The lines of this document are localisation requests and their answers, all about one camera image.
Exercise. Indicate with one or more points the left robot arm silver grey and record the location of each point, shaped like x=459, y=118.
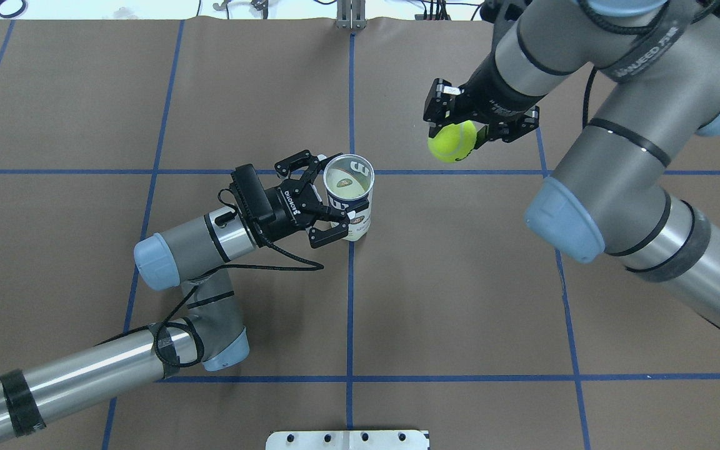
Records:
x=68, y=223

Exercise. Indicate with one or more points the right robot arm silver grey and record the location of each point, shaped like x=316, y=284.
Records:
x=603, y=197

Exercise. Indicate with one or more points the aluminium frame post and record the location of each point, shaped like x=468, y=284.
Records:
x=351, y=14

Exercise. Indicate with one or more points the clear tennis ball can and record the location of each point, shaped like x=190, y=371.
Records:
x=349, y=180

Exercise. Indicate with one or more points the yellow tennis ball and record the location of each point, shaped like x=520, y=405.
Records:
x=454, y=142

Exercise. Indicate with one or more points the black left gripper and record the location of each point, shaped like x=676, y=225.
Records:
x=286, y=209

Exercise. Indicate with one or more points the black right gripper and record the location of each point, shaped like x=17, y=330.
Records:
x=492, y=94

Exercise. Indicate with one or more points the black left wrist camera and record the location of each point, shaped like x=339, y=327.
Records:
x=249, y=192

